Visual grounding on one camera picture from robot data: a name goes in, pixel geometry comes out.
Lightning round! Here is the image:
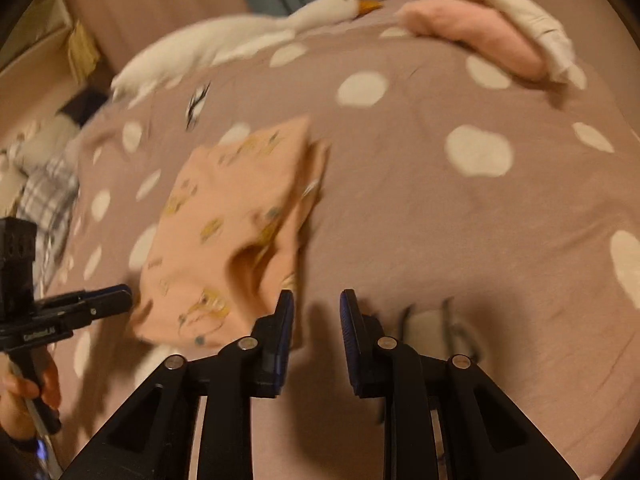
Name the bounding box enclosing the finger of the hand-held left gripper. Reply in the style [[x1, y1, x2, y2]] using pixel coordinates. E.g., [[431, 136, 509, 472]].
[[64, 299, 132, 323], [80, 284, 134, 307]]

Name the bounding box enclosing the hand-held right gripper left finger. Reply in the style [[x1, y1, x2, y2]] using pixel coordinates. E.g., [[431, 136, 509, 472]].
[[75, 289, 296, 480]]

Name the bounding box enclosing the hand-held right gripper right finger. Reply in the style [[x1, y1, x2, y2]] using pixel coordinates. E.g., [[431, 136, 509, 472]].
[[339, 289, 581, 480]]

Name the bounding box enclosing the orange cartoon print shirt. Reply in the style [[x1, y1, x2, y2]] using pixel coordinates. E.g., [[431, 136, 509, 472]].
[[129, 115, 332, 352]]

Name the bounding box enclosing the person's left hand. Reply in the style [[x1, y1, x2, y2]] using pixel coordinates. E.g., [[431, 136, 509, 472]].
[[0, 350, 62, 442]]

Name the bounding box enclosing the grey plaid cloth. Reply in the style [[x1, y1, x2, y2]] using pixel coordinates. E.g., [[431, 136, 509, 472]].
[[10, 152, 82, 281]]

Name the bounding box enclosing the grey bolster pillow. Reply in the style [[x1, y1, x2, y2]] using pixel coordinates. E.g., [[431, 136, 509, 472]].
[[20, 110, 84, 162]]

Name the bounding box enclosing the brown polka-dot blanket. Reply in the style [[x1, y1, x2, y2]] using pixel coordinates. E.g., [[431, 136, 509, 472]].
[[45, 10, 640, 480]]

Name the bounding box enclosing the dark cloth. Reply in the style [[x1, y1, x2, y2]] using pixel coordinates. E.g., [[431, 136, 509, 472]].
[[60, 90, 109, 127]]

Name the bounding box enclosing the straw tassel bundle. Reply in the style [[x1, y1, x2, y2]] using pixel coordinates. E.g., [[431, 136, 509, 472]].
[[67, 22, 102, 82]]

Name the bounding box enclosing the white shelf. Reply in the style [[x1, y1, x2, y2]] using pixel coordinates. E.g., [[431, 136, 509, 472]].
[[0, 0, 72, 77]]

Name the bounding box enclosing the white goose plush toy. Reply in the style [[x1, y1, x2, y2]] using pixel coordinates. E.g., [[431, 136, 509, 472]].
[[110, 0, 385, 107]]

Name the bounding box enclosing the pink folded cloth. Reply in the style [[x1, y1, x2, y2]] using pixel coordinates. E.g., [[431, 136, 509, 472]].
[[397, 0, 549, 82]]

